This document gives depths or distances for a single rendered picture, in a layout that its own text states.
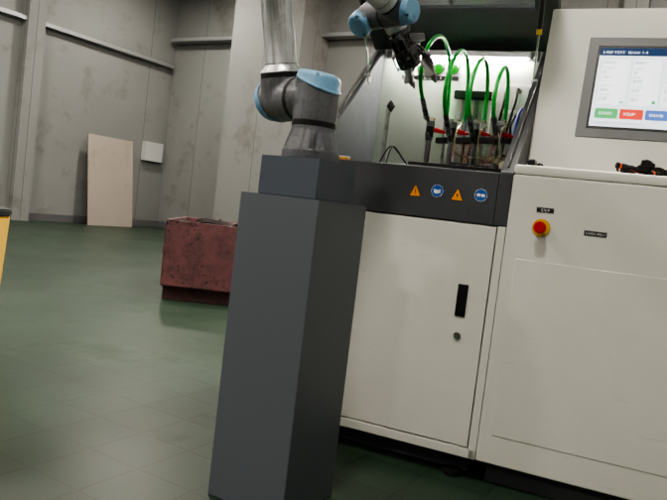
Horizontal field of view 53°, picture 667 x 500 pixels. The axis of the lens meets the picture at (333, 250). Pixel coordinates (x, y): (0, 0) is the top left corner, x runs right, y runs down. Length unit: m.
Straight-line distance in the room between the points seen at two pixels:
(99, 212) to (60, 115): 1.75
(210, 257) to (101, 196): 7.81
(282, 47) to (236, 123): 9.88
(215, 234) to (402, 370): 2.81
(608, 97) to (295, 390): 1.38
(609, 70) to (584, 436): 1.15
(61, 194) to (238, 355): 10.77
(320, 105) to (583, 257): 0.88
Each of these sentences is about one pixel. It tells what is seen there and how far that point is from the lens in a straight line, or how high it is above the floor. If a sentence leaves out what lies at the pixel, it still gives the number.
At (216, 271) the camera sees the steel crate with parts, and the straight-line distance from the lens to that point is 4.81.
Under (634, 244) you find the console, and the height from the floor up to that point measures 0.78.
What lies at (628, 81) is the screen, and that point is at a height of 1.30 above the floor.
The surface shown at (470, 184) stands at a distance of 2.11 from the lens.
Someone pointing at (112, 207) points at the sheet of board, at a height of 0.33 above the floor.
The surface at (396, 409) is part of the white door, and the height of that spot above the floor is 0.17.
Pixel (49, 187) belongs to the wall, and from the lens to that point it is 12.26.
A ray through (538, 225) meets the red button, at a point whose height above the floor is 0.80.
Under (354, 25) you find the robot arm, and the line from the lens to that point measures 2.09.
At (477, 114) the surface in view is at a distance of 2.67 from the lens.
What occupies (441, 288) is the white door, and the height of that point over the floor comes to 0.58.
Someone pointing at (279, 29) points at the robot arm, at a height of 1.23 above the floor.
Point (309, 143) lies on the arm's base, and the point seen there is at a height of 0.94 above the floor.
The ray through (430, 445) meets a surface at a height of 0.08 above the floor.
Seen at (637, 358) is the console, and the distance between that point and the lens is 2.08.
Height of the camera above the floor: 0.78
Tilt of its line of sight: 4 degrees down
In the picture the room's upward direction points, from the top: 7 degrees clockwise
